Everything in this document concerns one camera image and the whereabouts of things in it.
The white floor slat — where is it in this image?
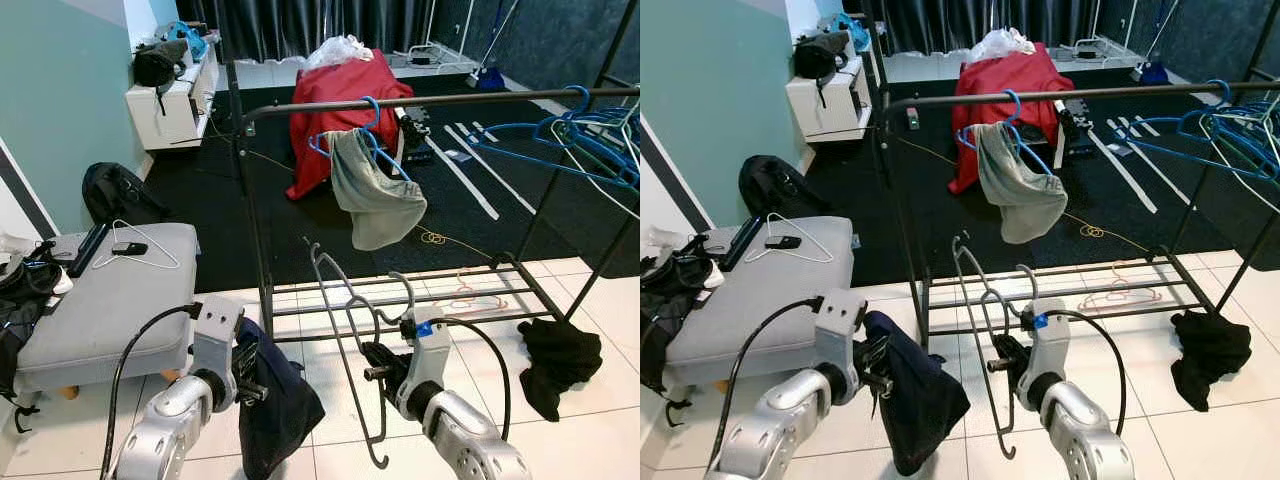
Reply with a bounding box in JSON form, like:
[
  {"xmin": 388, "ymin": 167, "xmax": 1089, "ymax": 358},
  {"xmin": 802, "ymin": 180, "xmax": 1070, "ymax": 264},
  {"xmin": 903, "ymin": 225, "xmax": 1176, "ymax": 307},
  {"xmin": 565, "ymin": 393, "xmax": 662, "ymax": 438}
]
[
  {"xmin": 425, "ymin": 135, "xmax": 501, "ymax": 221},
  {"xmin": 1105, "ymin": 118, "xmax": 1191, "ymax": 206},
  {"xmin": 1085, "ymin": 128, "xmax": 1159, "ymax": 214},
  {"xmin": 445, "ymin": 122, "xmax": 536, "ymax": 214}
]

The white plastic bag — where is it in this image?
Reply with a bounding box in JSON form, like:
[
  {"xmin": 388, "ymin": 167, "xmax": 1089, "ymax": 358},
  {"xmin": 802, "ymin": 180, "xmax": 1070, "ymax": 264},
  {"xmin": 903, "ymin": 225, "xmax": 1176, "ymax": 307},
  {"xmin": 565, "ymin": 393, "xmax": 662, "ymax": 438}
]
[
  {"xmin": 305, "ymin": 35, "xmax": 376, "ymax": 69},
  {"xmin": 968, "ymin": 28, "xmax": 1036, "ymax": 63}
]

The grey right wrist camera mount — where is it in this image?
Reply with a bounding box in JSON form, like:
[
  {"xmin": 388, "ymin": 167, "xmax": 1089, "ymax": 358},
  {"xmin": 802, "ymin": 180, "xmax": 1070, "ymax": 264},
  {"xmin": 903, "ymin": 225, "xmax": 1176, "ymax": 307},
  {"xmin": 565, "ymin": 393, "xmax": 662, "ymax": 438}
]
[
  {"xmin": 1020, "ymin": 300, "xmax": 1073, "ymax": 386},
  {"xmin": 400, "ymin": 310, "xmax": 453, "ymax": 396}
]

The white wire hanger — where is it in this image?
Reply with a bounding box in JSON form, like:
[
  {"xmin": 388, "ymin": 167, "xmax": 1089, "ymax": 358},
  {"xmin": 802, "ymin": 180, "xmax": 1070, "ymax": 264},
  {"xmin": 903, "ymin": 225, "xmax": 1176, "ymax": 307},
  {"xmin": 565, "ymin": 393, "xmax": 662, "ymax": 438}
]
[
  {"xmin": 90, "ymin": 220, "xmax": 183, "ymax": 271},
  {"xmin": 745, "ymin": 213, "xmax": 836, "ymax": 264}
]

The grey ottoman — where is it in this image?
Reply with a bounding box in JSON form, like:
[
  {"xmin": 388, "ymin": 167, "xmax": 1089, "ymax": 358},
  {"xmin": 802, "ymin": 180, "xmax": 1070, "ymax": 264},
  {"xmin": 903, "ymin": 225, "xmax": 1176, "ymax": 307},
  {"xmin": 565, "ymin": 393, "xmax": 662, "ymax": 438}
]
[
  {"xmin": 665, "ymin": 215, "xmax": 856, "ymax": 389},
  {"xmin": 15, "ymin": 222, "xmax": 201, "ymax": 396}
]

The black backpack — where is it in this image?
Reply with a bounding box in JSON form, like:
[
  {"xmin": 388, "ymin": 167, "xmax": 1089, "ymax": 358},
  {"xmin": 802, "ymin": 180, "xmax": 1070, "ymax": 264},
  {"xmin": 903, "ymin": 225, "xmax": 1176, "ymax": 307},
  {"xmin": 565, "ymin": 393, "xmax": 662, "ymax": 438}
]
[
  {"xmin": 738, "ymin": 155, "xmax": 831, "ymax": 221},
  {"xmin": 82, "ymin": 162, "xmax": 171, "ymax": 226}
]

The pink hanger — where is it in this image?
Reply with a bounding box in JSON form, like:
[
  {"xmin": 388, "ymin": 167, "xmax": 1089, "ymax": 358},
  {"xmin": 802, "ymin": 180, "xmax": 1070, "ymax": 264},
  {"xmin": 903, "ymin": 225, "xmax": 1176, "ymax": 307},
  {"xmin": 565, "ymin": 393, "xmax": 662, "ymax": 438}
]
[
  {"xmin": 430, "ymin": 268, "xmax": 511, "ymax": 313},
  {"xmin": 1078, "ymin": 262, "xmax": 1163, "ymax": 309}
]

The white low platform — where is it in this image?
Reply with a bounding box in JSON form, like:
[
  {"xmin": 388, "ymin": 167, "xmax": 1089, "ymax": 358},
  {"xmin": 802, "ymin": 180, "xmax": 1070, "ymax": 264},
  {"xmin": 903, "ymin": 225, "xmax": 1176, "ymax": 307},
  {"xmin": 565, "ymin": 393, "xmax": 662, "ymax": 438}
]
[
  {"xmin": 232, "ymin": 50, "xmax": 501, "ymax": 89},
  {"xmin": 885, "ymin": 45, "xmax": 1161, "ymax": 83}
]

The silver metal hanger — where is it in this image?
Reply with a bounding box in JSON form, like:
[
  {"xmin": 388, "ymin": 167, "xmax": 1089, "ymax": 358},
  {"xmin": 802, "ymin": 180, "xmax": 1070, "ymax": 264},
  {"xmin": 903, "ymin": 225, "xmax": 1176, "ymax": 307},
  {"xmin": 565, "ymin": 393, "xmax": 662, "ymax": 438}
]
[
  {"xmin": 950, "ymin": 233, "xmax": 1041, "ymax": 461},
  {"xmin": 305, "ymin": 238, "xmax": 416, "ymax": 471}
]

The white shelf unit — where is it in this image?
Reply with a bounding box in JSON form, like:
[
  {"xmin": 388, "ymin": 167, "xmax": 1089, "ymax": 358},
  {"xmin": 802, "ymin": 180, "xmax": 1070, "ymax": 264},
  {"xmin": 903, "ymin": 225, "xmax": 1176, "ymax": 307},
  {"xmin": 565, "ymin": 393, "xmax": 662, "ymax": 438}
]
[
  {"xmin": 785, "ymin": 38, "xmax": 881, "ymax": 143},
  {"xmin": 125, "ymin": 45, "xmax": 221, "ymax": 151}
]

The black long case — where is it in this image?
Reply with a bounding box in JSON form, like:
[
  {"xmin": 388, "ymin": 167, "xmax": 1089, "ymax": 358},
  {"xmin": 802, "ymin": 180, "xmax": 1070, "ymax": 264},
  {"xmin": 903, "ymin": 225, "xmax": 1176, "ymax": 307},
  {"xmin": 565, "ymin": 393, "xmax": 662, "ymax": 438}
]
[
  {"xmin": 65, "ymin": 222, "xmax": 111, "ymax": 279},
  {"xmin": 720, "ymin": 215, "xmax": 766, "ymax": 273}
]

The black handbag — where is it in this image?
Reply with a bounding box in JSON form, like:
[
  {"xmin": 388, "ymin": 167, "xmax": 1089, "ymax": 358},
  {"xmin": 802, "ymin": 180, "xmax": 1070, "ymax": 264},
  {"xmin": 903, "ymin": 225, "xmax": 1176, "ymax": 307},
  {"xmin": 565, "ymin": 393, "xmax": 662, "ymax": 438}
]
[
  {"xmin": 793, "ymin": 30, "xmax": 851, "ymax": 81},
  {"xmin": 133, "ymin": 38, "xmax": 191, "ymax": 89}
]

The red cloth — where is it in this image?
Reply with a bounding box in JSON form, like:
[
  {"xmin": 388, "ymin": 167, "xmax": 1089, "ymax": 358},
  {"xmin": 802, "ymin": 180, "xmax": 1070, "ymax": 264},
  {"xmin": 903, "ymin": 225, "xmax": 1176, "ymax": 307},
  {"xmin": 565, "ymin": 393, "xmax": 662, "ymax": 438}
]
[
  {"xmin": 948, "ymin": 42, "xmax": 1076, "ymax": 196},
  {"xmin": 287, "ymin": 48, "xmax": 413, "ymax": 201}
]

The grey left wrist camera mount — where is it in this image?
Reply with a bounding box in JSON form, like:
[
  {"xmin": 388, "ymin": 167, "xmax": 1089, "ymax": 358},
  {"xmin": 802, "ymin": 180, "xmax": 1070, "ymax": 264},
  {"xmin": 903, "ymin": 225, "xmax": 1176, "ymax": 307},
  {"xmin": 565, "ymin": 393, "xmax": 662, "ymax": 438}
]
[
  {"xmin": 190, "ymin": 295, "xmax": 244, "ymax": 381},
  {"xmin": 815, "ymin": 290, "xmax": 869, "ymax": 376}
]

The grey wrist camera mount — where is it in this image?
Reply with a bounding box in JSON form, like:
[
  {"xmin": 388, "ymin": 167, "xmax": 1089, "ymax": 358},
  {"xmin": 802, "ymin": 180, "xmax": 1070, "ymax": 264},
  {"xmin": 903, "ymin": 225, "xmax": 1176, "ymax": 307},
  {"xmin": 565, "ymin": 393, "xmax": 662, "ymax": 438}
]
[
  {"xmin": 190, "ymin": 295, "xmax": 244, "ymax": 381},
  {"xmin": 815, "ymin": 290, "xmax": 869, "ymax": 376},
  {"xmin": 1020, "ymin": 300, "xmax": 1073, "ymax": 386},
  {"xmin": 400, "ymin": 310, "xmax": 453, "ymax": 396}
]

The blue plastic bag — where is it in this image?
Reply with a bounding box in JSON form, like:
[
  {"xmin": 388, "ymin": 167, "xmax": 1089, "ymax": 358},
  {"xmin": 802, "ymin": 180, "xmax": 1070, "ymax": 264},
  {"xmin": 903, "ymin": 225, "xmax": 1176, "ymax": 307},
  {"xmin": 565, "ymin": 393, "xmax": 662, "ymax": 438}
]
[
  {"xmin": 165, "ymin": 20, "xmax": 209, "ymax": 61},
  {"xmin": 828, "ymin": 12, "xmax": 871, "ymax": 53}
]

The black clothes rack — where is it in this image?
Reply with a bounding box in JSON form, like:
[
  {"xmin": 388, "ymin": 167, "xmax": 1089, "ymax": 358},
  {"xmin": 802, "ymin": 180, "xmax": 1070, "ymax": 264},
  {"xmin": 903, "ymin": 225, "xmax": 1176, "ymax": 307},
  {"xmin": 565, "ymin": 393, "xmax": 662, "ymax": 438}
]
[
  {"xmin": 868, "ymin": 0, "xmax": 1280, "ymax": 351},
  {"xmin": 225, "ymin": 0, "xmax": 641, "ymax": 346}
]

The dark curtain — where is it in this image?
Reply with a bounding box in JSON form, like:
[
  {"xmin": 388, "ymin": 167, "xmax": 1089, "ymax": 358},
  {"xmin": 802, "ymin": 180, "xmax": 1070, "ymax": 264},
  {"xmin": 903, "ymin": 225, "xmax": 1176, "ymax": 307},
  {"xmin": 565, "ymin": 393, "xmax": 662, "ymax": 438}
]
[
  {"xmin": 870, "ymin": 0, "xmax": 1101, "ymax": 51},
  {"xmin": 205, "ymin": 0, "xmax": 441, "ymax": 56}
]

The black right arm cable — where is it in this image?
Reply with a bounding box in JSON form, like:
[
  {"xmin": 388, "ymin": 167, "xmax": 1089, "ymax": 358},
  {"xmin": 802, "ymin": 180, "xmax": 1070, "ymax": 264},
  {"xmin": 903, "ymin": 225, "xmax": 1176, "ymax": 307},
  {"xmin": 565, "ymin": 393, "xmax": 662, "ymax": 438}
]
[
  {"xmin": 430, "ymin": 318, "xmax": 513, "ymax": 441},
  {"xmin": 1050, "ymin": 310, "xmax": 1129, "ymax": 436}
]

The navy printed shirt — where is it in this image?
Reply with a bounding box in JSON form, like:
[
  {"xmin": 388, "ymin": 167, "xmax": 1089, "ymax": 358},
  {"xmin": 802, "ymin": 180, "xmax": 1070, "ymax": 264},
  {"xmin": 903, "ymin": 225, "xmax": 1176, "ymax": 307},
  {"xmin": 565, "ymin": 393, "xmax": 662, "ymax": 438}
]
[
  {"xmin": 235, "ymin": 318, "xmax": 326, "ymax": 480},
  {"xmin": 862, "ymin": 310, "xmax": 971, "ymax": 476}
]

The blue plastic hanger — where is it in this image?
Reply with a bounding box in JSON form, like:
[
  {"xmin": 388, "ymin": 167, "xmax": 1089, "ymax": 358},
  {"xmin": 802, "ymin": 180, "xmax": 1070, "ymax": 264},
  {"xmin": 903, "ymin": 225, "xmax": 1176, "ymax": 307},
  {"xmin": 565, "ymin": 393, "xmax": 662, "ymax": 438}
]
[
  {"xmin": 955, "ymin": 88, "xmax": 1056, "ymax": 181},
  {"xmin": 1115, "ymin": 80, "xmax": 1280, "ymax": 181},
  {"xmin": 535, "ymin": 95, "xmax": 641, "ymax": 191},
  {"xmin": 470, "ymin": 85, "xmax": 641, "ymax": 186},
  {"xmin": 1175, "ymin": 90, "xmax": 1280, "ymax": 186},
  {"xmin": 307, "ymin": 95, "xmax": 416, "ymax": 186}
]

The grey beige garment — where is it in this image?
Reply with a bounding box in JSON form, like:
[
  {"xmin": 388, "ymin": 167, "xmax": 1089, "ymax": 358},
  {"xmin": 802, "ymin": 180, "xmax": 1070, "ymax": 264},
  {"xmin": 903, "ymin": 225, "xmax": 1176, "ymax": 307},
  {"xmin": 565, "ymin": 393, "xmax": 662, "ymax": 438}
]
[
  {"xmin": 972, "ymin": 122, "xmax": 1069, "ymax": 244},
  {"xmin": 330, "ymin": 128, "xmax": 429, "ymax": 251}
]

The black metal device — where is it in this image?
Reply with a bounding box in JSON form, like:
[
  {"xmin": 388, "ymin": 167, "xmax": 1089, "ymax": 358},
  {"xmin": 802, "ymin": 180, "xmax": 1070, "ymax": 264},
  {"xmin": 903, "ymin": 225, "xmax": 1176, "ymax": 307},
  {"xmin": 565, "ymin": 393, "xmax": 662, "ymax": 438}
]
[
  {"xmin": 398, "ymin": 100, "xmax": 433, "ymax": 161},
  {"xmin": 1055, "ymin": 95, "xmax": 1093, "ymax": 156}
]

